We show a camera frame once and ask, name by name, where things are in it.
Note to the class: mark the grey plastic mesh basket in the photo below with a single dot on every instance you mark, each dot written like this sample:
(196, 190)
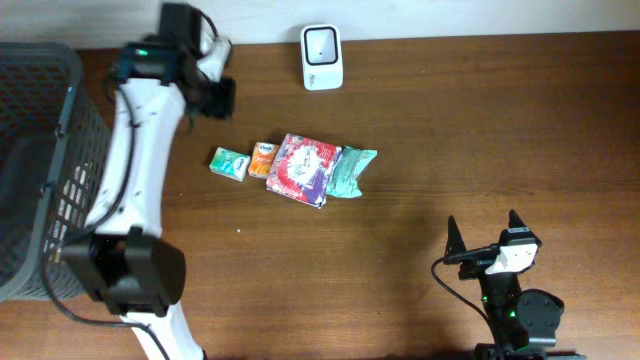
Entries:
(54, 145)

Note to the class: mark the teal tissue pocket pack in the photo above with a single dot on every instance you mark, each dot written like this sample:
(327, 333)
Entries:
(229, 164)

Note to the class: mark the white barcode scanner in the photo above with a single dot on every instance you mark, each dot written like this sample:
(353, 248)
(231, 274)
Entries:
(321, 55)

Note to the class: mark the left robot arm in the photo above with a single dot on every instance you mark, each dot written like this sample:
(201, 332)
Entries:
(120, 257)

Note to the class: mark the mint green wipes packet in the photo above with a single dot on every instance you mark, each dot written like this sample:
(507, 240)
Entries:
(351, 165)

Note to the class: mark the red purple tissue pack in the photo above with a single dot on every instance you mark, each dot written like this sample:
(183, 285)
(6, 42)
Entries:
(302, 169)

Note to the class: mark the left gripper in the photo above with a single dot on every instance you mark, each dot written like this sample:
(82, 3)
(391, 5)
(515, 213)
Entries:
(225, 106)

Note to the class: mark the orange tissue pocket pack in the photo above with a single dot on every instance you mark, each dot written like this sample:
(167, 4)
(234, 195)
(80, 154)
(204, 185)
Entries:
(262, 159)

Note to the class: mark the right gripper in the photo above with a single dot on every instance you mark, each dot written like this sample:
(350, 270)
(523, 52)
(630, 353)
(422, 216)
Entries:
(476, 261)

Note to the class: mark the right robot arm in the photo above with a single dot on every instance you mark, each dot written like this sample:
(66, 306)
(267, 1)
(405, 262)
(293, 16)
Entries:
(523, 323)

